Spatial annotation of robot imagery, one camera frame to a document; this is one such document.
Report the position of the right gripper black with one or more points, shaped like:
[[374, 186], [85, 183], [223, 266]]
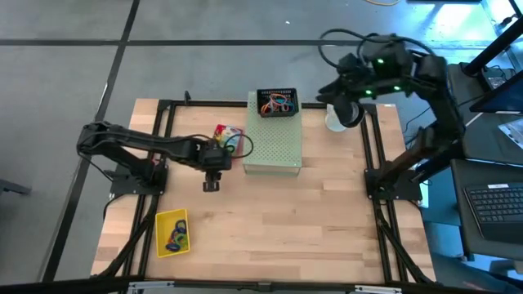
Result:
[[353, 77]]

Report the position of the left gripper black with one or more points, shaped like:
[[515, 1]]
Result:
[[214, 157]]

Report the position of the blue rubber band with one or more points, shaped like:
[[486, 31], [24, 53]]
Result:
[[288, 107]]

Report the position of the red plastic basket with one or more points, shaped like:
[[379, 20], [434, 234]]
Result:
[[241, 139]]

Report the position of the orange rubber band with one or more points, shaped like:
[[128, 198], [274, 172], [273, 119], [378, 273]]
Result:
[[278, 97], [265, 108]]

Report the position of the green coil wristband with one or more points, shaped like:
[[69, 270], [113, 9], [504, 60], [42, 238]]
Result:
[[186, 241]]

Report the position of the yellow plastic basket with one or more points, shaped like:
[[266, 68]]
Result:
[[163, 228]]

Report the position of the black plastic basket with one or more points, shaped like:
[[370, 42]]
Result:
[[261, 90]]

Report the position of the yellow orange coil wristband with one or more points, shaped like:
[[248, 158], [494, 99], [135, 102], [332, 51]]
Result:
[[170, 239]]

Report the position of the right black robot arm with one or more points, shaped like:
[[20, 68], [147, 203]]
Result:
[[445, 102]]

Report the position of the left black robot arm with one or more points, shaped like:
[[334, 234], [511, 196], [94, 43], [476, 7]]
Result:
[[135, 141]]

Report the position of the black desk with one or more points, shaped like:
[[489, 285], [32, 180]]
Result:
[[490, 143], [459, 212]]

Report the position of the blue grey office chair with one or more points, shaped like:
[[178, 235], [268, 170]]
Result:
[[461, 273]]

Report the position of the white cylinder with black rim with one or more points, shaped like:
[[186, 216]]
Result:
[[333, 122]]

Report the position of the pale green perforated metal shelf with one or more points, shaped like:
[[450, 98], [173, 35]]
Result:
[[274, 143]]

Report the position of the black power adapter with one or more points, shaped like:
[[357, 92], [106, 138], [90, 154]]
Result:
[[495, 79]]

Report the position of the black pole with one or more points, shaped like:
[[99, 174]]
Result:
[[494, 49]]

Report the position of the black tilted monitor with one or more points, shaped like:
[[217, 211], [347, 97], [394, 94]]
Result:
[[502, 98]]

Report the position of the grey chair leg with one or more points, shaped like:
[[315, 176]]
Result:
[[12, 188]]

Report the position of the black keyboard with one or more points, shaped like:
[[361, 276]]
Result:
[[494, 208]]

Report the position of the silver metal bracket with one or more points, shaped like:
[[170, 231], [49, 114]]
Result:
[[151, 285], [378, 289]]

